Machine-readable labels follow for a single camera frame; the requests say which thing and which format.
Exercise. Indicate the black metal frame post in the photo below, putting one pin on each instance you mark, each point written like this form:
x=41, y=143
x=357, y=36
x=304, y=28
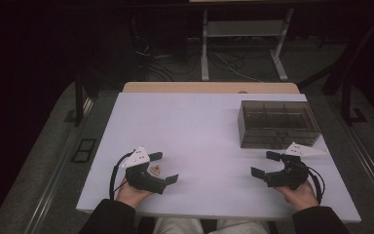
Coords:
x=78, y=104

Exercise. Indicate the white metal stand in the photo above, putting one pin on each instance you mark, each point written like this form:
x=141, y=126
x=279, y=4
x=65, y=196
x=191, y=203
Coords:
x=243, y=28

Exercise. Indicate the person's light grey trousers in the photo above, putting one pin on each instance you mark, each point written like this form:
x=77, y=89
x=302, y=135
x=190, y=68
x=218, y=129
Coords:
x=175, y=227

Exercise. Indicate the wooden table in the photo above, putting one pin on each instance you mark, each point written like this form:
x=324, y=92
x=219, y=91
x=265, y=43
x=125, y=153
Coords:
x=207, y=87

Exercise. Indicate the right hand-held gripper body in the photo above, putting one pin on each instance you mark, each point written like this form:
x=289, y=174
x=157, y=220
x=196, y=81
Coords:
x=289, y=177

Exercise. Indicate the smoky clear drawer cabinet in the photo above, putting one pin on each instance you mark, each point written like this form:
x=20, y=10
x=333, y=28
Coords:
x=277, y=118

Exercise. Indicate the person's left hand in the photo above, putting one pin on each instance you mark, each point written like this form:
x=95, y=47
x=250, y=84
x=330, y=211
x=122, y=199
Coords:
x=130, y=196

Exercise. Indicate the person's right hand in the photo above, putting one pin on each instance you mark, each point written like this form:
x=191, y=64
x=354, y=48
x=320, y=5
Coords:
x=302, y=198

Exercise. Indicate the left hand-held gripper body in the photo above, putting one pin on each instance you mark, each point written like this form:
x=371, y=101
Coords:
x=142, y=180

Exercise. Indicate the black floor socket plate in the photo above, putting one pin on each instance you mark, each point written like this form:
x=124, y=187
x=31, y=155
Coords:
x=84, y=150

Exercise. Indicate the smoky clear plastic drawer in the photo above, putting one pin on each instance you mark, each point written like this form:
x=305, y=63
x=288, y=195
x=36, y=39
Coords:
x=272, y=144

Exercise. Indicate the black angled metal stand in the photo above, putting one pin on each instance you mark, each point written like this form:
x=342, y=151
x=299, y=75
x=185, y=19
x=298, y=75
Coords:
x=346, y=97

